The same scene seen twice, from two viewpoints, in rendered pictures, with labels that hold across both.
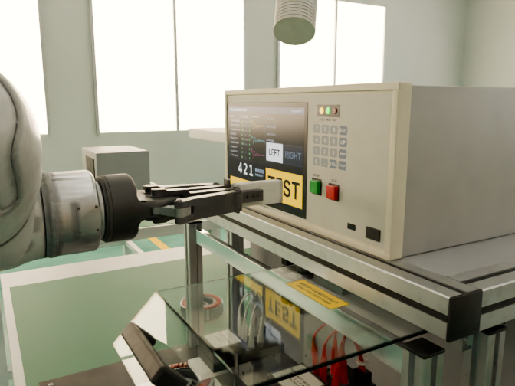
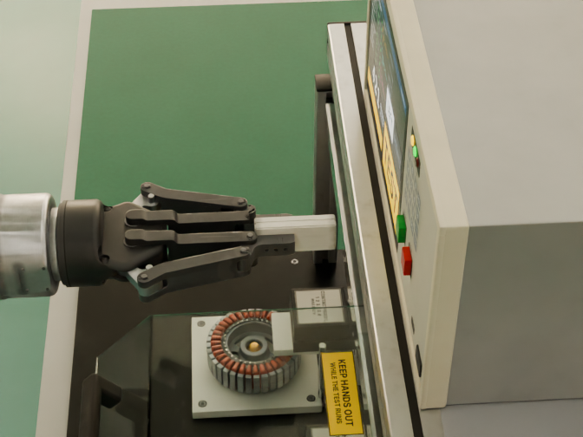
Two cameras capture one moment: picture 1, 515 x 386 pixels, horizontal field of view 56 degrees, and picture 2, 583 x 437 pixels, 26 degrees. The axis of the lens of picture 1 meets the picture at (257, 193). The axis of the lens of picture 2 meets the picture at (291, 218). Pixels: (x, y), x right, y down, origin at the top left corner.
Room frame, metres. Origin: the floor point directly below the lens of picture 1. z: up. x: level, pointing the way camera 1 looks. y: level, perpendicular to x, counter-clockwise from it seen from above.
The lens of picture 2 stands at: (-0.10, -0.35, 1.93)
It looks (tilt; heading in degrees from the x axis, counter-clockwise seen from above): 43 degrees down; 26
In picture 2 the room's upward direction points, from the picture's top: straight up
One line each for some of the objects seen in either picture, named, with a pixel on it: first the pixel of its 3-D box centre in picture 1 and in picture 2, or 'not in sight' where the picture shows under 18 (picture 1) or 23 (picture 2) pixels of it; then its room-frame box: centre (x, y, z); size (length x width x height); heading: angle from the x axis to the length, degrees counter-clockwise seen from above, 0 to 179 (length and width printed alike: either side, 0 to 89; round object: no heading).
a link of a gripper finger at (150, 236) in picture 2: (198, 201); (192, 248); (0.56, 0.07, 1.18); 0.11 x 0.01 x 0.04; 118
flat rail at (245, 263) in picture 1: (267, 276); (355, 286); (0.73, -0.02, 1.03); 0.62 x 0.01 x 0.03; 30
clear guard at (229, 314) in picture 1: (278, 332); (271, 430); (0.52, -0.02, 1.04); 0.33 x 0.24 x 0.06; 120
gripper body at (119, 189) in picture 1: (138, 205); (113, 241); (0.54, 0.14, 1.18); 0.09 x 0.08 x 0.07; 120
